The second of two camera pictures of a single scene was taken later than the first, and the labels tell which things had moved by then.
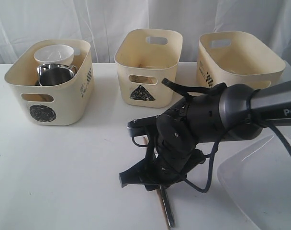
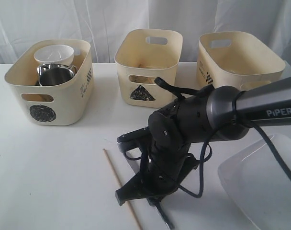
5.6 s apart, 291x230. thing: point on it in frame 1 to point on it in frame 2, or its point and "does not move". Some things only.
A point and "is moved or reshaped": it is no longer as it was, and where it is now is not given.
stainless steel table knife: (167, 206) to (166, 218)
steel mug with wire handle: (51, 74) does not move
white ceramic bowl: (55, 54) does not move
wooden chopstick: (142, 79) does not move
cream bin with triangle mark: (144, 57) does not move
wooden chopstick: (160, 196) is moved or reshaped
